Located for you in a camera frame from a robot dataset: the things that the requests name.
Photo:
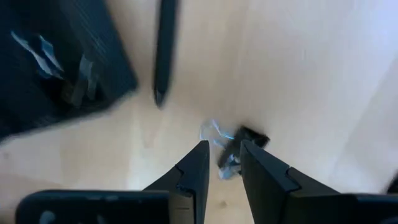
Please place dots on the black mesh desk organizer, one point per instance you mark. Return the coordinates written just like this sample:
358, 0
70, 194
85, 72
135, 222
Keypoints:
40, 102

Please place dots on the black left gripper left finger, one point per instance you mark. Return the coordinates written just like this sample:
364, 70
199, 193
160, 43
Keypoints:
189, 174

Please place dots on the black pen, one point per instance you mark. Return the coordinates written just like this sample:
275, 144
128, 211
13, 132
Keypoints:
164, 53

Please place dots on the small black binder clip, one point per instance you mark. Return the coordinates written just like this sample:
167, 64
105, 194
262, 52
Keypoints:
245, 137

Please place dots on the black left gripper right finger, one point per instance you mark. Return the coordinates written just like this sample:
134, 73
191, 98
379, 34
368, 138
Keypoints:
264, 180

